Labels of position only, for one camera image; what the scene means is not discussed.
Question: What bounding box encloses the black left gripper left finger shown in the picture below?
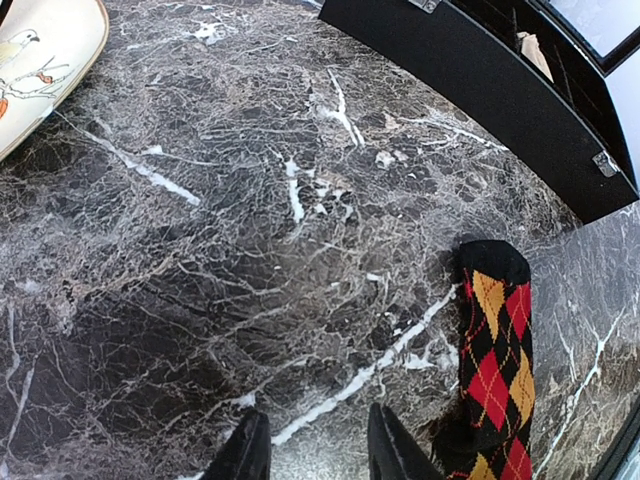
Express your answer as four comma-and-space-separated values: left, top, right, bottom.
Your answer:
201, 409, 271, 480

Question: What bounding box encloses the tan brown sock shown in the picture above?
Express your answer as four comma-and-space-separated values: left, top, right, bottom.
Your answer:
517, 31, 554, 82

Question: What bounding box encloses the beige ceramic saucer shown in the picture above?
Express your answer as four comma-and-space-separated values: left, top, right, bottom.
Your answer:
1, 0, 109, 158

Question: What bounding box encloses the black glass-lid display box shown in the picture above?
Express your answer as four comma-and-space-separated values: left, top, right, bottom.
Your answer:
320, 0, 639, 223

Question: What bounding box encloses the black argyle sock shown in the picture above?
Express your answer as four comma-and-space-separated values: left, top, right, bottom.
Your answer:
433, 240, 536, 479

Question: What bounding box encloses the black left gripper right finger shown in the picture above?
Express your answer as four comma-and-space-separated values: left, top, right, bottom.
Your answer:
367, 403, 444, 480

